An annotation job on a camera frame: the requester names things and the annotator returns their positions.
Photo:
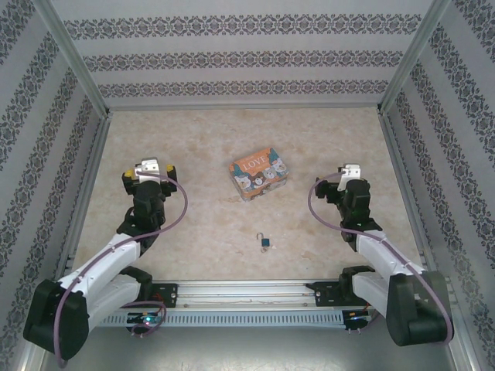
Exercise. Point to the orange bear print tin box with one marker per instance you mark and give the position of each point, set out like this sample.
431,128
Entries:
259,174

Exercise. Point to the small silver key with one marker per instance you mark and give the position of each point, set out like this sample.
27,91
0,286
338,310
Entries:
270,248

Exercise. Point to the small teal padlock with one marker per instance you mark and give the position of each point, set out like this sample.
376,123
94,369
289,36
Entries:
265,242

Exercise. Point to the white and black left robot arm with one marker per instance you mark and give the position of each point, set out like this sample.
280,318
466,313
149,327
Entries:
104,263

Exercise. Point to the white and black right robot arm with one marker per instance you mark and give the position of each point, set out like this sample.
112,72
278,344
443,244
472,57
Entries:
383,263

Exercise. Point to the aluminium table edge profile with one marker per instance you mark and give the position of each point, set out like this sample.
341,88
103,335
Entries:
410,181
87,181

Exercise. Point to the grey metal sheet panel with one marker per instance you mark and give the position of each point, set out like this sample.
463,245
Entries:
247,349

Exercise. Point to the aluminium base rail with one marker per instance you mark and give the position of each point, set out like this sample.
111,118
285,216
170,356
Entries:
247,293

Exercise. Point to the aluminium frame post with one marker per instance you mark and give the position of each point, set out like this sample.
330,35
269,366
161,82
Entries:
73,58
415,58

